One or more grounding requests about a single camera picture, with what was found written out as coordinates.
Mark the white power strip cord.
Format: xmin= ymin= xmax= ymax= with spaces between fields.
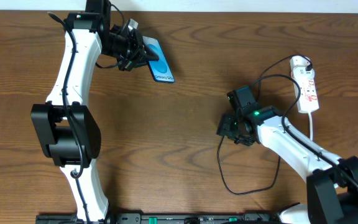
xmin=307 ymin=112 xmax=314 ymax=141

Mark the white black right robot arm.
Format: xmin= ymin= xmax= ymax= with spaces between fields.
xmin=217 ymin=86 xmax=358 ymax=223

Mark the white power strip socket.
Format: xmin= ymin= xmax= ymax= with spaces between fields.
xmin=290 ymin=56 xmax=319 ymax=114

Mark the blue screen Galaxy smartphone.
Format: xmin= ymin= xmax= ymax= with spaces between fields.
xmin=143 ymin=36 xmax=175 ymax=83

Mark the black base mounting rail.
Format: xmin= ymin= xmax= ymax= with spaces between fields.
xmin=35 ymin=212 xmax=291 ymax=224

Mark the black USB charging cable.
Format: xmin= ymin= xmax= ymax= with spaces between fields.
xmin=216 ymin=54 xmax=313 ymax=197

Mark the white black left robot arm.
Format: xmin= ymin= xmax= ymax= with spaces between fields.
xmin=30 ymin=0 xmax=160 ymax=223

